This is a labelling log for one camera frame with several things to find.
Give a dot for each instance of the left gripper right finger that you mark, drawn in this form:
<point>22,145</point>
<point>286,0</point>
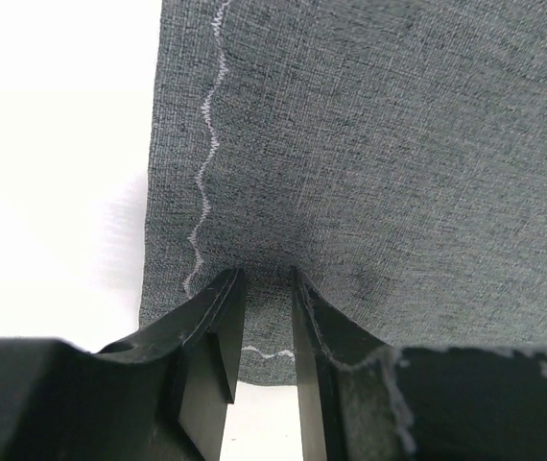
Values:
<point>360,398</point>

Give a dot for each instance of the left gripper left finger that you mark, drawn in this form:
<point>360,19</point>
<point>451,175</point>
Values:
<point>160,393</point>

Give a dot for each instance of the grey cloth placemat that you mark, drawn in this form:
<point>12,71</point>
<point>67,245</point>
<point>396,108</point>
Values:
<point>394,151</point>

